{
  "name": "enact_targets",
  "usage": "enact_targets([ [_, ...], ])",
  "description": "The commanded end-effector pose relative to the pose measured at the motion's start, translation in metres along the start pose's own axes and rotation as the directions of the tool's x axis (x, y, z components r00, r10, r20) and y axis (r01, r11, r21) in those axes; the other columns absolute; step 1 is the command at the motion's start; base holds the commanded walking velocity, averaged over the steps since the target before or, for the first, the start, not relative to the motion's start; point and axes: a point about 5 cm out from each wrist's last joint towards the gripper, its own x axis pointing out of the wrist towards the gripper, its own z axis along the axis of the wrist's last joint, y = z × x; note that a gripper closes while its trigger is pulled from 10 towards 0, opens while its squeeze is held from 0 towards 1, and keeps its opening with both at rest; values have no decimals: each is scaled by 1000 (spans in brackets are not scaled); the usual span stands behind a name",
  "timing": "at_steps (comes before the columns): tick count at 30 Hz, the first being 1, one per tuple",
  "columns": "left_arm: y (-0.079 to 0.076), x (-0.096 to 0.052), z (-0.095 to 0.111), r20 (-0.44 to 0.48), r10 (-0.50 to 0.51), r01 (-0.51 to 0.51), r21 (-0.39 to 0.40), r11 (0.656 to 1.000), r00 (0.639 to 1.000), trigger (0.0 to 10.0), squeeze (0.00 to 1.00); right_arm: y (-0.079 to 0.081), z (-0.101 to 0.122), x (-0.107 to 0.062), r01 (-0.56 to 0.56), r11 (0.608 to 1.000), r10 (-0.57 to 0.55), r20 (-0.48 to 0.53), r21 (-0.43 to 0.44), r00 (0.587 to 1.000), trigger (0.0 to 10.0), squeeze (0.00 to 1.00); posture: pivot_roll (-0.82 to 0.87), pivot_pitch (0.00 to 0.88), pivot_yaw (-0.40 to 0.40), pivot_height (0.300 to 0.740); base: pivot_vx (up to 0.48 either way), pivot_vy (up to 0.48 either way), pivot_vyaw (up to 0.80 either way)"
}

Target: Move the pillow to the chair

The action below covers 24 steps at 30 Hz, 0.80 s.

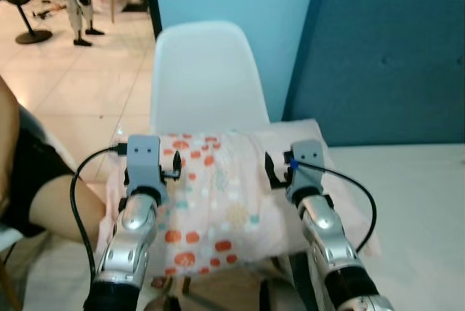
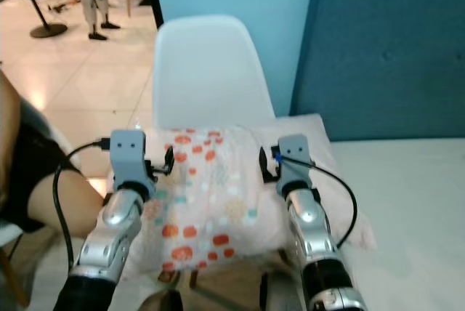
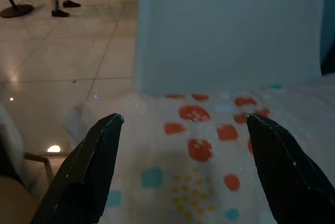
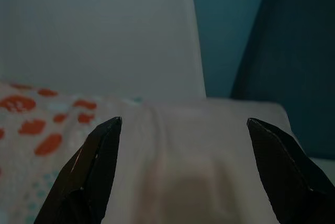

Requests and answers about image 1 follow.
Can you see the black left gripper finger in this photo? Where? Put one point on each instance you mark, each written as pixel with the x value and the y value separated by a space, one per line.
pixel 177 164

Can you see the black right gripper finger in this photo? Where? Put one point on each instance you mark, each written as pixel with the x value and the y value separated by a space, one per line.
pixel 270 169

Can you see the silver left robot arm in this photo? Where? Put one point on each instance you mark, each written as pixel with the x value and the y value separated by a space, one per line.
pixel 131 235

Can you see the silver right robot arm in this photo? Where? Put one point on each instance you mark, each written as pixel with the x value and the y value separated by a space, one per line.
pixel 327 242

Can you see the pink floral pillow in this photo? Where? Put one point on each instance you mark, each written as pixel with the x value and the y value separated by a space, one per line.
pixel 218 209

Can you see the white plastic chair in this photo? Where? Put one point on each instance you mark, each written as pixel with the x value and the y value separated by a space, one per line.
pixel 207 75

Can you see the seated person in black shorts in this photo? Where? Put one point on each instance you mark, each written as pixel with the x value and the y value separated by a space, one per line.
pixel 36 180

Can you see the white bed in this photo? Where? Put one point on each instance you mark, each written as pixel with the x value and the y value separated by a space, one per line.
pixel 421 238

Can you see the blue upholstered headboard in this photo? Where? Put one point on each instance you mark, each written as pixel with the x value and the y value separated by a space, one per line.
pixel 385 57

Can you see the black standing fan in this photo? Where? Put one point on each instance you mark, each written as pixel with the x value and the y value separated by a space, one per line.
pixel 33 35

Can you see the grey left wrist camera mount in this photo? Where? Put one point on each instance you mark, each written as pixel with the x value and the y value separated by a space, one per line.
pixel 143 158

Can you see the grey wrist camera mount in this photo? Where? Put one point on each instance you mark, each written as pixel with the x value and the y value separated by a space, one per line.
pixel 143 158
pixel 308 160

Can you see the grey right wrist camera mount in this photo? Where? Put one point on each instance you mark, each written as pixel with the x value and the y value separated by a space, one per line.
pixel 308 160

